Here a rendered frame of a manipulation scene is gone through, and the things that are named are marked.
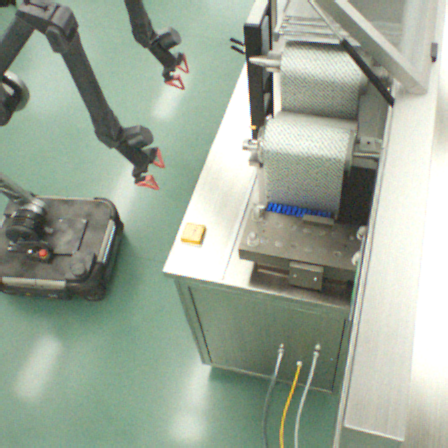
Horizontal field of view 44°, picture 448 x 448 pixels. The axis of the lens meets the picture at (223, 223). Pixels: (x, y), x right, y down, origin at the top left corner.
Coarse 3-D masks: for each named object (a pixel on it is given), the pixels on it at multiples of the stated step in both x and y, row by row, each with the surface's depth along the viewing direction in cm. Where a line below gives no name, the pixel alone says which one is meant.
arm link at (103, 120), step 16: (48, 32) 136; (64, 48) 140; (80, 48) 146; (80, 64) 148; (80, 80) 152; (96, 80) 155; (96, 96) 157; (96, 112) 161; (112, 112) 167; (96, 128) 166; (112, 128) 168
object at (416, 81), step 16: (320, 0) 101; (336, 0) 100; (432, 0) 125; (320, 16) 102; (336, 16) 102; (352, 16) 102; (432, 16) 123; (336, 32) 104; (352, 32) 104; (368, 32) 103; (432, 32) 120; (352, 48) 106; (368, 48) 106; (384, 48) 105; (384, 64) 108; (400, 64) 107; (400, 80) 110; (416, 80) 109; (384, 96) 112
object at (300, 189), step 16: (272, 176) 167; (288, 176) 165; (304, 176) 163; (320, 176) 161; (336, 176) 159; (272, 192) 173; (288, 192) 171; (304, 192) 169; (320, 192) 167; (336, 192) 164; (320, 208) 173; (336, 208) 171
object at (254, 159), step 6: (252, 144) 171; (252, 150) 172; (252, 156) 175; (258, 156) 172; (252, 162) 175; (258, 162) 175; (258, 168) 178; (258, 174) 181; (258, 180) 183; (264, 180) 182; (258, 186) 186; (264, 186) 185; (258, 192) 189; (264, 192) 188; (258, 198) 194; (264, 198) 190; (252, 204) 194; (258, 204) 193; (264, 204) 192
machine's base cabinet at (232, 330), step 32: (192, 288) 186; (192, 320) 208; (224, 320) 201; (256, 320) 193; (288, 320) 186; (320, 320) 179; (224, 352) 227; (256, 352) 217; (288, 352) 208; (320, 352) 200; (288, 384) 236; (320, 384) 226
